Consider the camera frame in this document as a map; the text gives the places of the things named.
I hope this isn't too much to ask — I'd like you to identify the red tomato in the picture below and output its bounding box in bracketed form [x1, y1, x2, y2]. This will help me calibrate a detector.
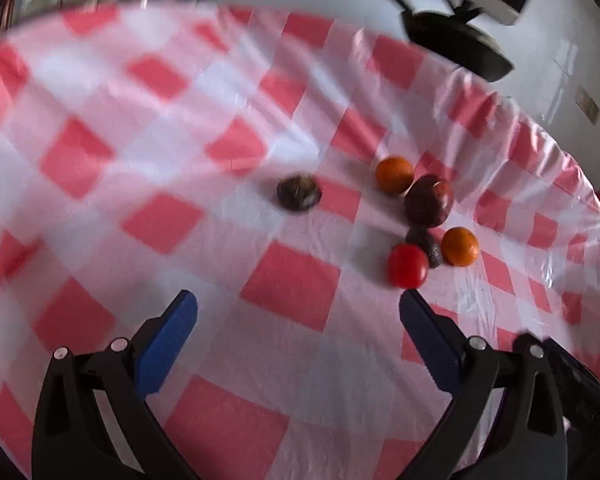
[387, 243, 429, 289]

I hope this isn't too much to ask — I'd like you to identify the small dark wrinkled fruit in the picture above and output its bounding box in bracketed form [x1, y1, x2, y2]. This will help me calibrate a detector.
[406, 226, 446, 269]

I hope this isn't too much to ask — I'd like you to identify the orange tangerine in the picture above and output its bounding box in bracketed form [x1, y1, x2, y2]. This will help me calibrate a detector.
[440, 226, 480, 267]
[375, 156, 415, 194]

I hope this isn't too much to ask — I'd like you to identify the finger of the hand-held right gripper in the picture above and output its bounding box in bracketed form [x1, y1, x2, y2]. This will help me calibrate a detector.
[542, 337, 600, 435]

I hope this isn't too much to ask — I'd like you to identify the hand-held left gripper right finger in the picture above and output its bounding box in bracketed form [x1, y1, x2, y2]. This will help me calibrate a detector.
[399, 290, 568, 480]

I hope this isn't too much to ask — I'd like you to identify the red white checked tablecloth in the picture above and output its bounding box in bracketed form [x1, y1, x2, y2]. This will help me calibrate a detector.
[0, 0, 600, 480]

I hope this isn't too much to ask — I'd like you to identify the black pan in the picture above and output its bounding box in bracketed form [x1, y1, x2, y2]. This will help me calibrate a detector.
[400, 0, 516, 82]

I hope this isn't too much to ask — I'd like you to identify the wall socket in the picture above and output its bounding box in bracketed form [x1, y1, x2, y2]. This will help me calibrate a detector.
[575, 87, 600, 123]

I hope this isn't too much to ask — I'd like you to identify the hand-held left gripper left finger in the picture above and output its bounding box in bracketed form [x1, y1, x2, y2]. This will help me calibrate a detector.
[31, 290, 201, 480]

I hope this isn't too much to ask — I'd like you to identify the dark brown round fruit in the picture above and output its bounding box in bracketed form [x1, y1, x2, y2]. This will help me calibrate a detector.
[276, 174, 323, 212]

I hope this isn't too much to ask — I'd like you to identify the dark red apple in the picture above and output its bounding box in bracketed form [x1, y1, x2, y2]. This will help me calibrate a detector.
[404, 175, 455, 227]

